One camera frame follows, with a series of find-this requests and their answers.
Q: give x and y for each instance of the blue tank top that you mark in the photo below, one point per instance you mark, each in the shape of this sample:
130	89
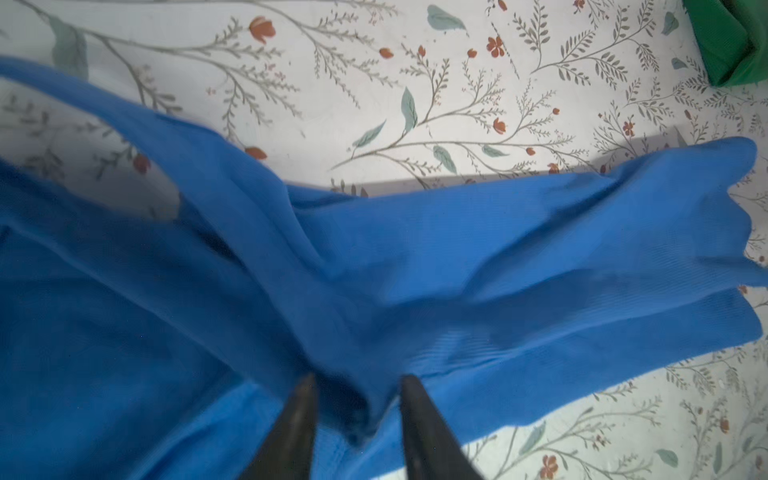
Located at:
146	349

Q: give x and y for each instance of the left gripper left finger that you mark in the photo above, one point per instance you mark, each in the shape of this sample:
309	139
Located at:
287	450

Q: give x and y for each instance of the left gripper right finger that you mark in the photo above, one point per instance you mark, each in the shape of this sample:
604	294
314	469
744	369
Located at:
431	451

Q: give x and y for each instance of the green tank top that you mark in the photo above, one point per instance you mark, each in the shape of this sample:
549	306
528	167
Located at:
732	39

